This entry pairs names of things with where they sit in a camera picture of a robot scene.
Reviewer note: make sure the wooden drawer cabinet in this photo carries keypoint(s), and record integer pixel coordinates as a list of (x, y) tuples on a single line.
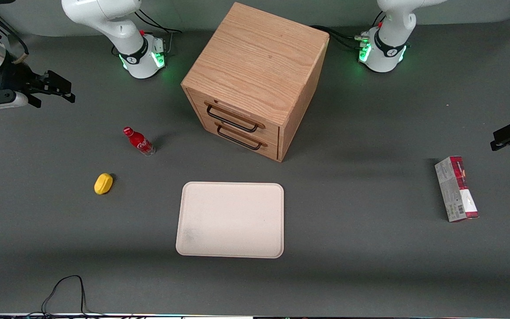
[(259, 57)]

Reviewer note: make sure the red coke bottle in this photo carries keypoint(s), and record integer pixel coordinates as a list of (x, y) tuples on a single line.
[(140, 142)]

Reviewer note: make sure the red and grey carton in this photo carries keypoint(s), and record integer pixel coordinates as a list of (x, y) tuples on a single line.
[(456, 188)]

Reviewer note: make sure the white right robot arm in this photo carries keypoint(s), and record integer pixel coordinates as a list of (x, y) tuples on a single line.
[(117, 26)]

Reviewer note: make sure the wooden drawer front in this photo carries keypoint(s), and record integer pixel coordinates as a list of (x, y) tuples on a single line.
[(270, 149), (237, 113)]

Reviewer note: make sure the yellow lemon toy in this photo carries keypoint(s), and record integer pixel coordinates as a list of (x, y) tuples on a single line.
[(103, 183)]

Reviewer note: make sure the beige plastic tray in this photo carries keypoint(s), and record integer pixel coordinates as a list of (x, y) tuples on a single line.
[(230, 219)]

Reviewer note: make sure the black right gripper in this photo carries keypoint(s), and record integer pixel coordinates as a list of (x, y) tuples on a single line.
[(16, 76)]

